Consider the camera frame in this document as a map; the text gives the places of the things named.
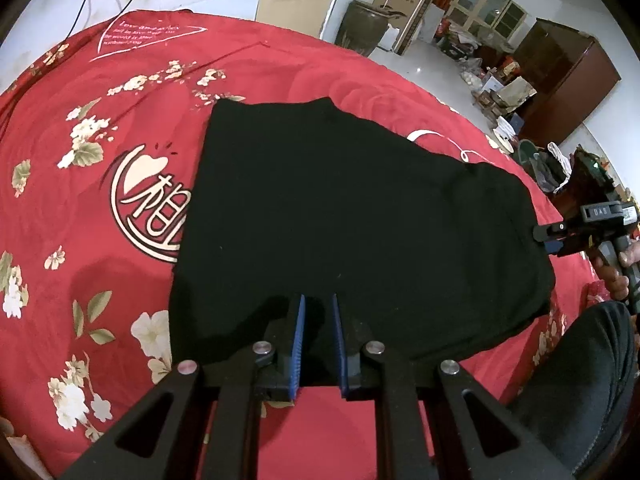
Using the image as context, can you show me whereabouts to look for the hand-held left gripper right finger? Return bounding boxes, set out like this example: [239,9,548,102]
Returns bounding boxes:
[331,294,576,480]

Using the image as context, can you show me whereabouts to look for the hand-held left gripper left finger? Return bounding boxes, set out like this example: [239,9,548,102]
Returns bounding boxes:
[60,294,307,480]

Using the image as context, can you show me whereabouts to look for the black pants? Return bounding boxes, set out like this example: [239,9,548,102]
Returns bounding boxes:
[167,97,556,388]

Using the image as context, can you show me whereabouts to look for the person's right hand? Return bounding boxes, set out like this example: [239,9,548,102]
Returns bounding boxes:
[589,239,640,303]

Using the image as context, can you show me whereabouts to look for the green basin with clothes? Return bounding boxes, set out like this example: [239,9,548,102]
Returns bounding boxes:
[517,139,573,196]

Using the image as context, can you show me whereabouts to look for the white floral basin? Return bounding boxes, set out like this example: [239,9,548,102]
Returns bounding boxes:
[492,115,518,155]

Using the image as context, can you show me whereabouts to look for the dark wooden wardrobe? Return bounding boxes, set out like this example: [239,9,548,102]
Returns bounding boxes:
[512,17,623,148]

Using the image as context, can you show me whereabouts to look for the person's leg in dark jeans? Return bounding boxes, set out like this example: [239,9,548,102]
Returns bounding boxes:
[510,300,640,480]

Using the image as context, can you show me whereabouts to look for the pile of household clutter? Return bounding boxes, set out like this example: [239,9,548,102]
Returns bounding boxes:
[435,20,538,126]

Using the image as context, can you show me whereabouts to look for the wooden framed window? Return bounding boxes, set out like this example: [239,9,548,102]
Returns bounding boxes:
[445,0,526,43]

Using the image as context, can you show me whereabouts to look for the brown ceramic jar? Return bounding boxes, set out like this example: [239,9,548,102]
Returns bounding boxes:
[334,0,388,58]

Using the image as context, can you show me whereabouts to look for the red floral bedsheet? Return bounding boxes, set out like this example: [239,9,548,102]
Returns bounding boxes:
[0,7,601,480]

